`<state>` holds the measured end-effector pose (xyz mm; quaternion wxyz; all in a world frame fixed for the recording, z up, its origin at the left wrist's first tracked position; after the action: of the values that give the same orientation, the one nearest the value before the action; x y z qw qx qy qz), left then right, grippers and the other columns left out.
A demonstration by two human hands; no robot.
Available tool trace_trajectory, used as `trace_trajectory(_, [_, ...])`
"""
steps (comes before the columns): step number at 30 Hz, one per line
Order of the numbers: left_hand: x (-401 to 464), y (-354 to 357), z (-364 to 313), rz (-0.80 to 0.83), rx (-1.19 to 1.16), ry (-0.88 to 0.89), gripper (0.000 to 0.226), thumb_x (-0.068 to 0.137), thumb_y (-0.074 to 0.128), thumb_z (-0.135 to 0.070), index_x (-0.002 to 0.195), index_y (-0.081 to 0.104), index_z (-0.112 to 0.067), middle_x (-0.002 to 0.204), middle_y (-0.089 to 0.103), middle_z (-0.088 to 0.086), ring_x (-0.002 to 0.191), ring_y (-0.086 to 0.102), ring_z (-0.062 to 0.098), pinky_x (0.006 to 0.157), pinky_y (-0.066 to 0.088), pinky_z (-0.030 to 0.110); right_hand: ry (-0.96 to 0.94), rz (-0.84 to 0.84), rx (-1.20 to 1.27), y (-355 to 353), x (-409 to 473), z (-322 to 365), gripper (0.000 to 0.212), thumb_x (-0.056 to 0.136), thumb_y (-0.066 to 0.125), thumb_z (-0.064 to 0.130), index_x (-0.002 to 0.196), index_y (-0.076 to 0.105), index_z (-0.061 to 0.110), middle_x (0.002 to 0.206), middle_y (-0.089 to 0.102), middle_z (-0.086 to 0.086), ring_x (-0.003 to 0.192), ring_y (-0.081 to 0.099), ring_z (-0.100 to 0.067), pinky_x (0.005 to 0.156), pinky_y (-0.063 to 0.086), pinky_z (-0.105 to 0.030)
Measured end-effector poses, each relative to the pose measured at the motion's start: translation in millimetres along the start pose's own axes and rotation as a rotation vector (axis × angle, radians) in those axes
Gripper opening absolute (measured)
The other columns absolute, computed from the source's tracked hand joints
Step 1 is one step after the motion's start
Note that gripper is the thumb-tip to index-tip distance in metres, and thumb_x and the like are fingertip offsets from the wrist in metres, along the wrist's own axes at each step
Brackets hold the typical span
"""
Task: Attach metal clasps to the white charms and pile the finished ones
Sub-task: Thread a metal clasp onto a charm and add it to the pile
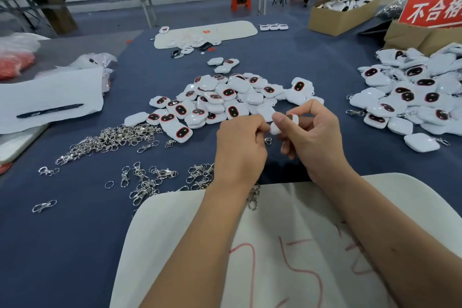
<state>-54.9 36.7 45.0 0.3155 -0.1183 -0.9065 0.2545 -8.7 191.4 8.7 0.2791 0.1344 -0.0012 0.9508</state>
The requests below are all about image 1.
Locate person's left hand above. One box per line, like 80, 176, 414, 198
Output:
214, 114, 270, 193

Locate person's right hand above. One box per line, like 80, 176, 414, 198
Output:
272, 98, 355, 190

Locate white tag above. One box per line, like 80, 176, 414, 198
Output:
269, 113, 300, 137

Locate person's left forearm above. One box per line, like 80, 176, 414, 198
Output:
141, 181, 254, 308

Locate person's right forearm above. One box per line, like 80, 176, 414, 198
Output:
328, 166, 462, 308

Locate white foam board red marks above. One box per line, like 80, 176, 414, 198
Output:
110, 173, 462, 308

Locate open cardboard box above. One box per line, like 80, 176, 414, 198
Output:
309, 0, 389, 37

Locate long white foam board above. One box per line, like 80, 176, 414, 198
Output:
154, 20, 258, 50

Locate flat brown cardboard box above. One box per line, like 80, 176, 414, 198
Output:
383, 20, 462, 56

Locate red sign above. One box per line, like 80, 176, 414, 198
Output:
398, 0, 462, 28

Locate black pen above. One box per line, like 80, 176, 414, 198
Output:
16, 103, 85, 119

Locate white paper sheet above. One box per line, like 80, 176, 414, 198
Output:
0, 67, 105, 135

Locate orange bag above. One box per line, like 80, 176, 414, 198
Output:
0, 51, 37, 81

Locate white plastic bag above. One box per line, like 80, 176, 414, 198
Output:
0, 32, 50, 56

